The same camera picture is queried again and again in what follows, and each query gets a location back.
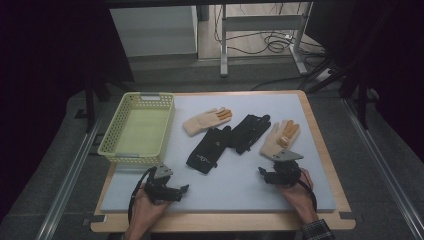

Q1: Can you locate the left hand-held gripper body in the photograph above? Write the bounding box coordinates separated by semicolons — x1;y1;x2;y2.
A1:
143;162;177;205

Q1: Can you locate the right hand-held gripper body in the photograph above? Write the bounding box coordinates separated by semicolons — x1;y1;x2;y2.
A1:
270;149;305;188

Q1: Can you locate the beige knit glove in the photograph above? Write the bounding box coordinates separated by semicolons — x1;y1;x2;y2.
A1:
182;106;233;137
259;119;301;160

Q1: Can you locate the plain black glove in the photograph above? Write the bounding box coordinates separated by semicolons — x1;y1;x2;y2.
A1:
227;114;272;155

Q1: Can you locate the black glove with logo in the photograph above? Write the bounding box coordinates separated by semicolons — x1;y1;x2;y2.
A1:
185;125;232;175

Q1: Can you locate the yellow-green plastic basket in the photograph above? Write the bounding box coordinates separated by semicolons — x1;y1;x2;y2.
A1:
97;91;176;165

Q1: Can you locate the person's left hand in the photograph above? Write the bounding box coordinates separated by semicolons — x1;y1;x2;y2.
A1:
124;183;172;240

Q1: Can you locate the person's right hand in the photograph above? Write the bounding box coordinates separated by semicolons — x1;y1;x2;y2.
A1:
276;168;318;225

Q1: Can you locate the white foam mat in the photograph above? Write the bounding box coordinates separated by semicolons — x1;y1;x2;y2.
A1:
99;92;337;214

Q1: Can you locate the white power strip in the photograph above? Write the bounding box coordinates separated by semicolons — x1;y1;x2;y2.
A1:
314;67;333;83

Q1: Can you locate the black tripod stand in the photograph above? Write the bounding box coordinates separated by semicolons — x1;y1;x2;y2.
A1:
299;54;372;131

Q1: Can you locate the white cabinet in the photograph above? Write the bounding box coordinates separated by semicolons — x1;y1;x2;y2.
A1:
109;5;199;58

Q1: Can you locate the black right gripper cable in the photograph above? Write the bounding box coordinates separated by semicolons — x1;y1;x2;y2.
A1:
297;169;318;212

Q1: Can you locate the aluminium floor rail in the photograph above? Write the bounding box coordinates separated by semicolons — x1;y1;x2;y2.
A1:
34;103;105;240
341;98;424;240

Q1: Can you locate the tangle of black floor cables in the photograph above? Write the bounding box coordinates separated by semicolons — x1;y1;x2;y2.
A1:
213;3;327;57

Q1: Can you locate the white metal desk frame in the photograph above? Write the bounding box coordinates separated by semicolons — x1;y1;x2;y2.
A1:
219;2;314;78

